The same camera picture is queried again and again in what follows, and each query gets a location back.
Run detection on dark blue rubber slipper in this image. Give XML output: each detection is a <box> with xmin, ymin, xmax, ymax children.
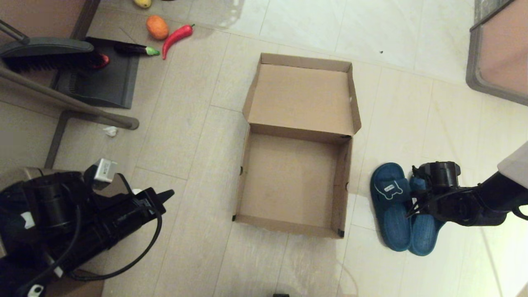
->
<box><xmin>370</xmin><ymin>163</ymin><xmax>413</xmax><ymax>252</ymax></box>
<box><xmin>408</xmin><ymin>175</ymin><xmax>446</xmax><ymax>256</ymax></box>

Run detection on brown cardboard shoe box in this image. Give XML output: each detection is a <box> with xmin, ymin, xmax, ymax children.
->
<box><xmin>232</xmin><ymin>53</ymin><xmax>362</xmax><ymax>239</ymax></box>

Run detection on brown cardboard carton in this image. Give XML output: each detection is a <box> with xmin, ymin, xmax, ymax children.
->
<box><xmin>43</xmin><ymin>278</ymin><xmax>104</xmax><ymax>297</ymax></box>

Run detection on brown plastic trash bin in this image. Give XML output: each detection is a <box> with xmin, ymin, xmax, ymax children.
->
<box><xmin>0</xmin><ymin>167</ymin><xmax>139</xmax><ymax>198</ymax></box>

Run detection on dark grey dustpan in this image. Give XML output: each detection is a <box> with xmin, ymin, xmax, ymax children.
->
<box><xmin>52</xmin><ymin>37</ymin><xmax>140</xmax><ymax>109</ymax></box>

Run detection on purple toy eggplant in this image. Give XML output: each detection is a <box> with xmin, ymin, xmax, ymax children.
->
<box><xmin>113</xmin><ymin>42</ymin><xmax>160</xmax><ymax>57</ymax></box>

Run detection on red toy chili pepper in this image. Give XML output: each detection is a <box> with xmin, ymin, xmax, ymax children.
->
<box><xmin>162</xmin><ymin>24</ymin><xmax>195</xmax><ymax>60</ymax></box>

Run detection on orange toy fruit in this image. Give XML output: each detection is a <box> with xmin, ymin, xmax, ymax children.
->
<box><xmin>146</xmin><ymin>15</ymin><xmax>169</xmax><ymax>40</ymax></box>

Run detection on grey broom with black bristles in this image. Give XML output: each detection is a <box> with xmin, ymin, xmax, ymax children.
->
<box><xmin>0</xmin><ymin>19</ymin><xmax>101</xmax><ymax>74</ymax></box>

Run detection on brown wooden furniture panel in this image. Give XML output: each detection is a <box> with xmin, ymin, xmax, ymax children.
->
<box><xmin>0</xmin><ymin>0</ymin><xmax>101</xmax><ymax>40</ymax></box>

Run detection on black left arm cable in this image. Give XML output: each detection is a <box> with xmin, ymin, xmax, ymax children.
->
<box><xmin>68</xmin><ymin>202</ymin><xmax>162</xmax><ymax>281</ymax></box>

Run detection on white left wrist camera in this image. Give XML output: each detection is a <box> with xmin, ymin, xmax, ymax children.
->
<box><xmin>94</xmin><ymin>158</ymin><xmax>118</xmax><ymax>184</ymax></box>

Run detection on grey-brown metal furniture frame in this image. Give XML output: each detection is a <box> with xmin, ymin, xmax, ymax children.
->
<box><xmin>0</xmin><ymin>65</ymin><xmax>139</xmax><ymax>169</ymax></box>

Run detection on brown board with grey frame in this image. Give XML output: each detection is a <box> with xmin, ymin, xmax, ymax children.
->
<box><xmin>465</xmin><ymin>0</ymin><xmax>528</xmax><ymax>107</ymax></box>

